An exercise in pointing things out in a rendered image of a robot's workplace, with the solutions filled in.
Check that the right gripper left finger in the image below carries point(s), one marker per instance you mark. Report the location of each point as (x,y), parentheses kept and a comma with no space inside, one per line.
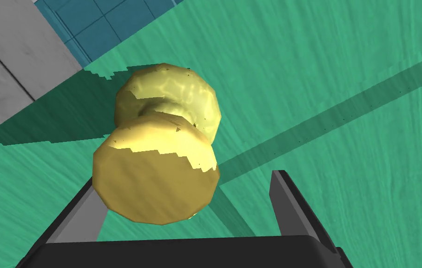
(81,219)

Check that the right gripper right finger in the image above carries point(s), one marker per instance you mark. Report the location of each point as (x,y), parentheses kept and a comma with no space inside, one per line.
(295,212)

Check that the gold door knob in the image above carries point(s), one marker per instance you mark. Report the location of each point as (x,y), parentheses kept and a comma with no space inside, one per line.
(162,149)

